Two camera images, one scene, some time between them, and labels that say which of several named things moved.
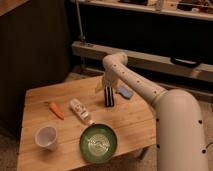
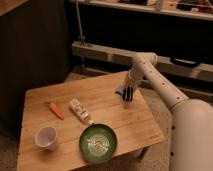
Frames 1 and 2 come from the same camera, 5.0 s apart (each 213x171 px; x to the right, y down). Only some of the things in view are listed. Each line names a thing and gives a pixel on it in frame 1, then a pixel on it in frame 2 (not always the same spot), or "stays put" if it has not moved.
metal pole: x=82 y=37 stays put
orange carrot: x=59 y=113 stays put
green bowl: x=98 y=143 stays put
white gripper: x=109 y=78 → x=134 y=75
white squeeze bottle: x=76 y=105 stays put
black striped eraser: x=109 y=96 → x=128 y=93
